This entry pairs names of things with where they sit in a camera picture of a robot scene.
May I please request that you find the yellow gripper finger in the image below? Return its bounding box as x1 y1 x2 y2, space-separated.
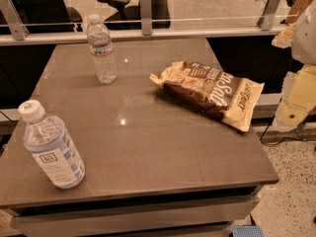
274 65 316 127
272 24 295 48

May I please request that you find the black cable right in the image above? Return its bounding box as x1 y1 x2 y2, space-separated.
260 114 314 146

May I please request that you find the right metal glass bracket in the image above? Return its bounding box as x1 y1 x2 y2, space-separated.
257 0 280 31

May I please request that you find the near water bottle white label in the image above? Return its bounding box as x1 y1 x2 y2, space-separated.
18 100 85 189

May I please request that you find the glass barrier panel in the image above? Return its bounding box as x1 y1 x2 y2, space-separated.
0 0 316 28

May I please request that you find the blue object under table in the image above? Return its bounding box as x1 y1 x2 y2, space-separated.
232 225 264 237

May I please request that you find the left metal glass bracket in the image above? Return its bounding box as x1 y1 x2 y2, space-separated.
0 0 29 40

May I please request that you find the brown cream snack bag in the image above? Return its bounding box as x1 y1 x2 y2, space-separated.
149 61 264 132

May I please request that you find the metal glass bracket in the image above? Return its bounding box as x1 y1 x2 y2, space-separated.
257 0 280 31
139 0 152 36
0 0 29 40

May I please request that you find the black office chair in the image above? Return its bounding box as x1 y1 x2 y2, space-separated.
97 0 171 31

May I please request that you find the clear water bottle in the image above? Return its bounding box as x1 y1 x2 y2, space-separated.
86 14 118 84

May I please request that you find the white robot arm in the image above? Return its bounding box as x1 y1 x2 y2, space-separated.
272 0 316 129

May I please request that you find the middle metal glass bracket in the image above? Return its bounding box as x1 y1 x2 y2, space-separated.
139 0 152 36

